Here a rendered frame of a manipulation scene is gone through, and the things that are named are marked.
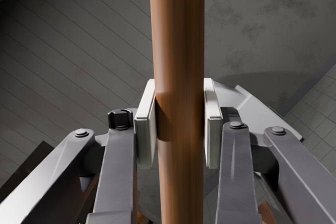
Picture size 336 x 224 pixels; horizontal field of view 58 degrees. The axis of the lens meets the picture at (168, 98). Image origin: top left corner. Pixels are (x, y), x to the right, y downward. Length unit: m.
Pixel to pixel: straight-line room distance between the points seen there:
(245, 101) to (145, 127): 3.01
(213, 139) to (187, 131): 0.03
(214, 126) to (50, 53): 3.78
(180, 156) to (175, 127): 0.02
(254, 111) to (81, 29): 2.16
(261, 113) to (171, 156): 3.06
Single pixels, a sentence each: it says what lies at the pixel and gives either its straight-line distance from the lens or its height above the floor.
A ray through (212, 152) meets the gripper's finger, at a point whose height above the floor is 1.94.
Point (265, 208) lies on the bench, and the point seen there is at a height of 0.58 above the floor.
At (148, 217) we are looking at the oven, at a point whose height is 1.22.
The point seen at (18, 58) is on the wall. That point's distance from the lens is 4.07.
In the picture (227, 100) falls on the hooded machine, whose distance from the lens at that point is 3.14.
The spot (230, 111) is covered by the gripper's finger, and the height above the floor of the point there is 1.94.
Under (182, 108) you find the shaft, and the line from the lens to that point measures 0.17.
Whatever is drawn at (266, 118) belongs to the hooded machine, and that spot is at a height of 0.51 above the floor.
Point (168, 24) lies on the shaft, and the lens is 0.16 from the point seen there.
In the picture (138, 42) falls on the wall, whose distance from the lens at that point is 3.65.
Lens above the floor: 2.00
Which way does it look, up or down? 11 degrees down
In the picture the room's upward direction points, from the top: 52 degrees counter-clockwise
